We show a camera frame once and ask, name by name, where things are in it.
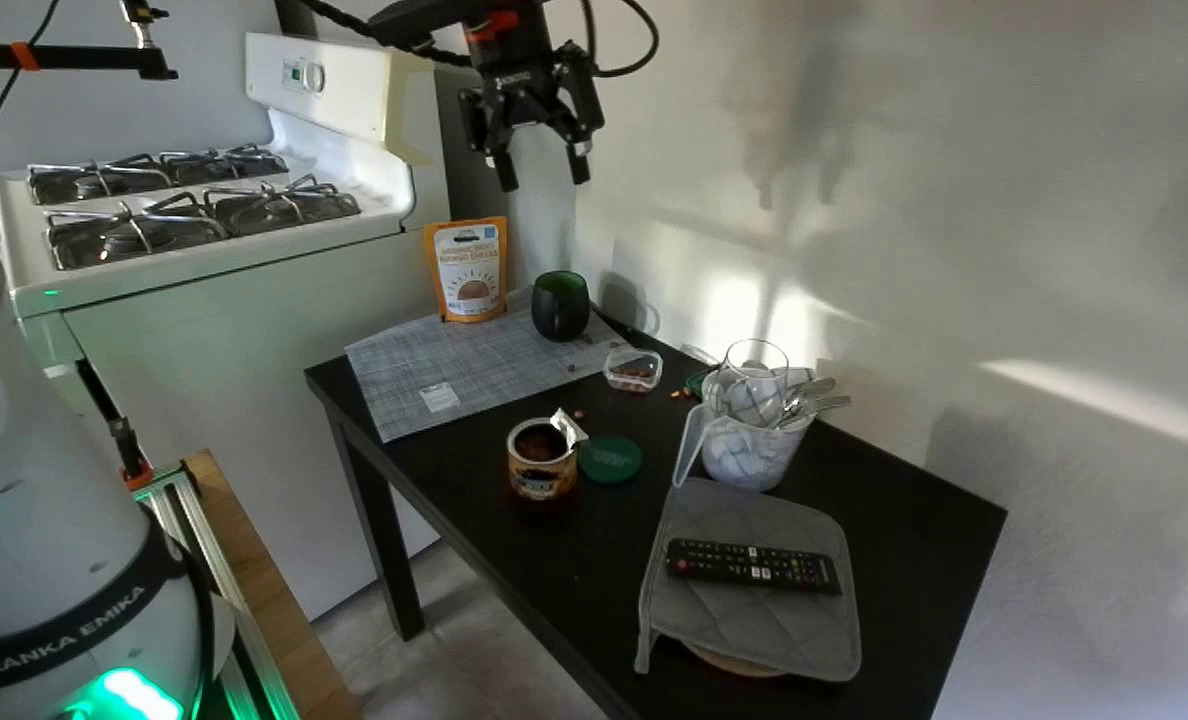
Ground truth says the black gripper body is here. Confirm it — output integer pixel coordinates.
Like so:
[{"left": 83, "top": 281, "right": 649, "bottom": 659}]
[{"left": 460, "top": 38, "right": 611, "bottom": 143}]

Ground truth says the orange snack pouch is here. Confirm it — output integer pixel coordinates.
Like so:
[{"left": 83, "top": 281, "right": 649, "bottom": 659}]
[{"left": 417, "top": 216, "right": 517, "bottom": 328}]

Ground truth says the dark green cup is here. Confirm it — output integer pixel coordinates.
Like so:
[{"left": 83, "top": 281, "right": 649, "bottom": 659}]
[{"left": 528, "top": 265, "right": 594, "bottom": 346}]

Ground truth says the grey grid cutting mat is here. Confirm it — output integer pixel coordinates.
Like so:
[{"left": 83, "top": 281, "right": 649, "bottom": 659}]
[{"left": 345, "top": 309, "right": 641, "bottom": 449}]

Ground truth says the black stove burner grate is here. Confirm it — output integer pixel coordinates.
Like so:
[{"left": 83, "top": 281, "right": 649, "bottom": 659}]
[
  {"left": 45, "top": 199, "right": 217, "bottom": 278},
  {"left": 28, "top": 155, "right": 167, "bottom": 209},
  {"left": 157, "top": 139, "right": 290, "bottom": 192},
  {"left": 204, "top": 174, "right": 365, "bottom": 239}
]

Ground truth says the clear plastic almond container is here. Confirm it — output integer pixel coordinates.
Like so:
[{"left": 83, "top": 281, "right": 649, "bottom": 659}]
[{"left": 601, "top": 346, "right": 671, "bottom": 402}]

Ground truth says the green plastic lid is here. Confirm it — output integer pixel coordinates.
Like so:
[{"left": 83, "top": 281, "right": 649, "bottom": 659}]
[{"left": 571, "top": 432, "right": 649, "bottom": 487}]

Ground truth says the white gas stove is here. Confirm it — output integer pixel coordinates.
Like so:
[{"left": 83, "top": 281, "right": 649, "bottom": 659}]
[{"left": 0, "top": 28, "right": 456, "bottom": 625}]

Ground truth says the clear plastic measuring cup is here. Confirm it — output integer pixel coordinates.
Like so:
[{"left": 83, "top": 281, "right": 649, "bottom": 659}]
[{"left": 669, "top": 336, "right": 845, "bottom": 502}]

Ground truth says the black wooden table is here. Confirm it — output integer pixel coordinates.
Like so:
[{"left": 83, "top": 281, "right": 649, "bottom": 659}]
[{"left": 300, "top": 309, "right": 1013, "bottom": 720}]

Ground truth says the black remote control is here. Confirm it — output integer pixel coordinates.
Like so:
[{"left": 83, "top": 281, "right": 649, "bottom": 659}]
[{"left": 665, "top": 531, "right": 849, "bottom": 599}]

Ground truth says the wooden board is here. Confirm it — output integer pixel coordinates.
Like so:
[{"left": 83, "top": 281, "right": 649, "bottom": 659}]
[{"left": 184, "top": 449, "right": 365, "bottom": 720}]

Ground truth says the grey quilted pot holder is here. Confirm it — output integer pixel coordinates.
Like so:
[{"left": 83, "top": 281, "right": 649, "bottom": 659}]
[{"left": 630, "top": 478, "right": 866, "bottom": 687}]

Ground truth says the round wooden trivet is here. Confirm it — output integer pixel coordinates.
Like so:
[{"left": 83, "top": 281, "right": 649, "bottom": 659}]
[{"left": 675, "top": 640, "right": 792, "bottom": 684}]

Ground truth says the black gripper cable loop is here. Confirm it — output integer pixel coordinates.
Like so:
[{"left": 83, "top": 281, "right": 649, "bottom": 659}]
[{"left": 575, "top": 0, "right": 665, "bottom": 83}]

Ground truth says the black camera stand bar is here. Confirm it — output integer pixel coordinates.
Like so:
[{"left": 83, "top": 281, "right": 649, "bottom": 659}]
[{"left": 0, "top": 38, "right": 184, "bottom": 83}]

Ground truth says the aluminium frame rail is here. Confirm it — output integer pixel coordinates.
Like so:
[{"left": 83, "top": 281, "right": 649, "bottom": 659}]
[{"left": 130, "top": 455, "right": 303, "bottom": 720}]

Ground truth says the thin black cable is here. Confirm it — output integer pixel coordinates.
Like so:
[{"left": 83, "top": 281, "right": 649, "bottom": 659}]
[{"left": 0, "top": 0, "right": 64, "bottom": 227}]

